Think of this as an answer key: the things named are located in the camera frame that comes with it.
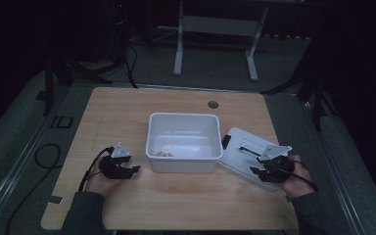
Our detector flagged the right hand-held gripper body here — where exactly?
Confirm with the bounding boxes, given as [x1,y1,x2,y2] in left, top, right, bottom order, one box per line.
[257,144,297,184]

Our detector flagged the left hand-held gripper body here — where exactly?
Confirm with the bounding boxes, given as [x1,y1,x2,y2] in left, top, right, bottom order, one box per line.
[97,141,133,180]

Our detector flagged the white lid with black latches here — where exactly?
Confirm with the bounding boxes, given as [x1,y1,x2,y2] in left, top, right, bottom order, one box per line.
[217,126,292,193]

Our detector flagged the round yellow tin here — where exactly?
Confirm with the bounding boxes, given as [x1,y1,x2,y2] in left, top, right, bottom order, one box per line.
[154,150,174,159]

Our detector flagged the white plastic storage box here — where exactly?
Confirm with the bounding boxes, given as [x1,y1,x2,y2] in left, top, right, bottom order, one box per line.
[144,112,225,174]

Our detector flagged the person's left hand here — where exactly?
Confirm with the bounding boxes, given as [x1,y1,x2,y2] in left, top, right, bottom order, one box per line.
[83,156,125,198]

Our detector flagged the person's right hand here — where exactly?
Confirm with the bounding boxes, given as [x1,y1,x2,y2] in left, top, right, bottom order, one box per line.
[275,154,316,200]

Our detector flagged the black tripod stand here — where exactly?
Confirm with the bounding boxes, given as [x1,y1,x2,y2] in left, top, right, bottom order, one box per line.
[259,40,341,133]
[41,53,113,118]

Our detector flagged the left hand-held gripper cable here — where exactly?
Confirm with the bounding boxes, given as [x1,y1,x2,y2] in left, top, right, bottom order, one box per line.
[77,146,116,193]

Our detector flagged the black floor cable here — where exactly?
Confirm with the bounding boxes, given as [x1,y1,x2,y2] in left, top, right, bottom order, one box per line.
[5,142,63,235]

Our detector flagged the black hanging cable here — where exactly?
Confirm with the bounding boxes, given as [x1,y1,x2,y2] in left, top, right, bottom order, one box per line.
[122,42,139,89]

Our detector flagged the white metal stand frame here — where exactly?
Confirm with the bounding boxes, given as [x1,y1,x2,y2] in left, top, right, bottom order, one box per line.
[172,0,269,83]

